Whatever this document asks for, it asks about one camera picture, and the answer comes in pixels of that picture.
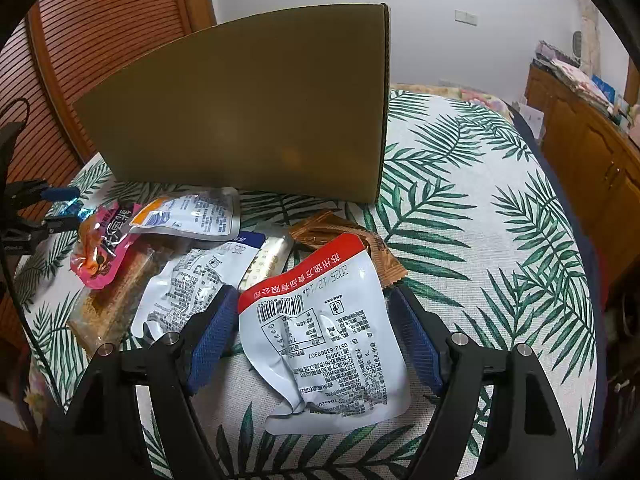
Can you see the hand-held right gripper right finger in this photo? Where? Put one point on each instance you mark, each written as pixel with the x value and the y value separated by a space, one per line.
pixel 415 340

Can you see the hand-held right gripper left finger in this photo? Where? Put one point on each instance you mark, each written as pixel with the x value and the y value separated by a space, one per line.
pixel 212 335

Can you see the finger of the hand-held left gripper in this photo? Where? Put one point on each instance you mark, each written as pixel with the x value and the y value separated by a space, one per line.
pixel 60 193
pixel 62 223

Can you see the blue foil candy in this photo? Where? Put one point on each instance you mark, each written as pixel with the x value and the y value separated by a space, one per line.
pixel 75 208

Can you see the white red-topped snack packet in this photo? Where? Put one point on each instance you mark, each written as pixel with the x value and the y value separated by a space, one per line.
pixel 325 350

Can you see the clear packet of cream biscuit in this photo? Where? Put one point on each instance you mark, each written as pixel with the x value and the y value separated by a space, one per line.
pixel 267 260

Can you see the brown foil snack packet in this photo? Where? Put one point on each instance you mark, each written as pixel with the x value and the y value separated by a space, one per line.
pixel 320 230

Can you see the brown cardboard box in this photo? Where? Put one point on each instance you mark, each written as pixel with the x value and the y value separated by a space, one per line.
pixel 240 110

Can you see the pink snack packet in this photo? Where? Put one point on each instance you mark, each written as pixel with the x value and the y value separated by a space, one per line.
pixel 105 255

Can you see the white blue-topped snack packet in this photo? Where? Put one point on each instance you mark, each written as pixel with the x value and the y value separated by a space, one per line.
pixel 190 275

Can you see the clear packet of brown bar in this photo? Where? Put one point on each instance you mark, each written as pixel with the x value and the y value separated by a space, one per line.
pixel 120 295

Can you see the green leaf print cloth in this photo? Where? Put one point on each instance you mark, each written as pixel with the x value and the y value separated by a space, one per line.
pixel 475 240

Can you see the white orange-cornered snack packet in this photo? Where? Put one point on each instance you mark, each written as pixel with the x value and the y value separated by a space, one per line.
pixel 200 212

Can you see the wooden louvered door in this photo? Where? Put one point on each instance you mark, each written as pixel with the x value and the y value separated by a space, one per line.
pixel 100 25

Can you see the floral bed sheet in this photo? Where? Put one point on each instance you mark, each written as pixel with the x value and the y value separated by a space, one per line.
pixel 450 94

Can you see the wooden cabinet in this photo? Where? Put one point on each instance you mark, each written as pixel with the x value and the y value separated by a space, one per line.
pixel 585 150

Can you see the stack of folded cloths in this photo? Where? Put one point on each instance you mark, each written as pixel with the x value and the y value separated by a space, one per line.
pixel 565 72

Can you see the blue packet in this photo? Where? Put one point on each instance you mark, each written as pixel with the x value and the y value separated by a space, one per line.
pixel 603 89

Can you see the cream curtain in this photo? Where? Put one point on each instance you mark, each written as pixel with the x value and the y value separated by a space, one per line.
pixel 589 30

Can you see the white wall switch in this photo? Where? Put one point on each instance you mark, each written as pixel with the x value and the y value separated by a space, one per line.
pixel 466 17

